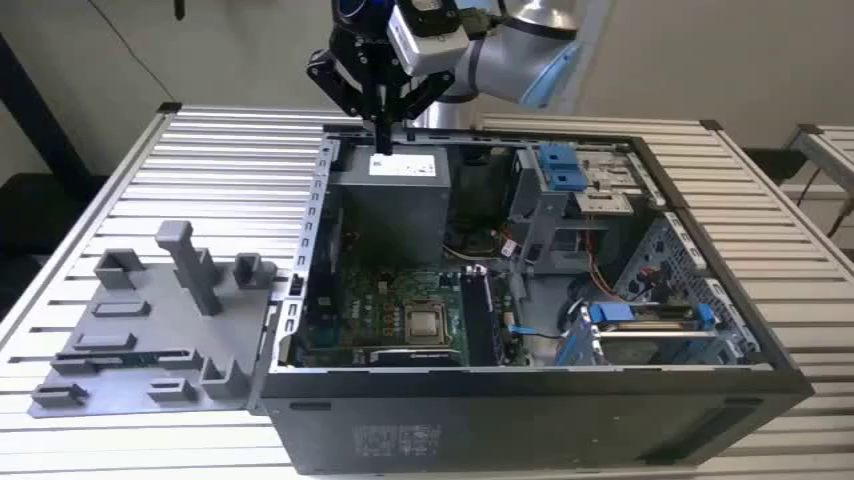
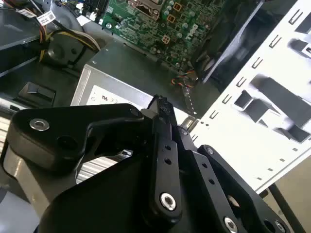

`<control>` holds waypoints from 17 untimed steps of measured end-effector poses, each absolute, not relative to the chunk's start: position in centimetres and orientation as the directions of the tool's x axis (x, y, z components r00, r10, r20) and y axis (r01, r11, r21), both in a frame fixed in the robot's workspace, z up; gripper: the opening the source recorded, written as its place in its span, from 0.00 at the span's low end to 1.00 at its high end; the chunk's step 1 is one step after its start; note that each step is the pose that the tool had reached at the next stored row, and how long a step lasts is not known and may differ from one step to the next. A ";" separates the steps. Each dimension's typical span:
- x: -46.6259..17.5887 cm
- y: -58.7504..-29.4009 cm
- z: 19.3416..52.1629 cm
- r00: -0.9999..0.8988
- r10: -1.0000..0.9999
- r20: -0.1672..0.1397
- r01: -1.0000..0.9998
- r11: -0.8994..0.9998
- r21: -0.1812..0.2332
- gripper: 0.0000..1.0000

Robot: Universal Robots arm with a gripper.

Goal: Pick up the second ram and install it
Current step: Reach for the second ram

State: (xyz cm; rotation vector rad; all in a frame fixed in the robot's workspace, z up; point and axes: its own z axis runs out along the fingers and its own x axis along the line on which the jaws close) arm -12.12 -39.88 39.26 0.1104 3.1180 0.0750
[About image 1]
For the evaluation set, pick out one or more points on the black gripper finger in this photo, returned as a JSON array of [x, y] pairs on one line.
[[427, 90], [336, 80]]

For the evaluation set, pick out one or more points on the green RAM stick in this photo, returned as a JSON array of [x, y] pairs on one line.
[[129, 357]]

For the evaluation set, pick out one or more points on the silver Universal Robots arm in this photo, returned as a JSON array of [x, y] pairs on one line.
[[507, 55]]

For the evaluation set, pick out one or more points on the black installed RAM stick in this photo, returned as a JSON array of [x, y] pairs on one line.
[[481, 315]]

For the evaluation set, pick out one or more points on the blue drive bay latch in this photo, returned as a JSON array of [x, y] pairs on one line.
[[567, 181], [556, 155]]

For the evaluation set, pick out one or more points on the black table corner cap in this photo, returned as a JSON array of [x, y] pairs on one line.
[[169, 106], [711, 125]]

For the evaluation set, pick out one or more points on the grey power supply unit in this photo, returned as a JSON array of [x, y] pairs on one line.
[[393, 220]]

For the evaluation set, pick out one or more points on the green motherboard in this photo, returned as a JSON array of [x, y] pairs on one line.
[[373, 300]]

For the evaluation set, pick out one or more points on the silver lidded CPU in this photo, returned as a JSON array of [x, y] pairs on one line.
[[425, 323]]

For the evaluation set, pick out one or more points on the black graphics card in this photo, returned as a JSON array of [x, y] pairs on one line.
[[416, 356]]

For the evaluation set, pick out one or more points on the dark chair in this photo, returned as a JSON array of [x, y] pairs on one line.
[[774, 164]]

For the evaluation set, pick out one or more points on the hard disk in blue carrier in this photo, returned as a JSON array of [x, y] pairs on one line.
[[640, 330]]

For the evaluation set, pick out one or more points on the grey plastic parts rack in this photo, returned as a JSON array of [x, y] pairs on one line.
[[166, 340]]

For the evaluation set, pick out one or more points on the grey metal side table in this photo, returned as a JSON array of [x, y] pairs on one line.
[[823, 155]]

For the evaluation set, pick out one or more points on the black open PC case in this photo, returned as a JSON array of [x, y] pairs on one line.
[[533, 425]]

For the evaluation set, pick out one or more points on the black slanted post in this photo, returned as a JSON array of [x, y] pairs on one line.
[[40, 110]]

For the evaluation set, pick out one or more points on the CPU socket metal frame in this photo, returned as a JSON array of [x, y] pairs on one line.
[[403, 325]]

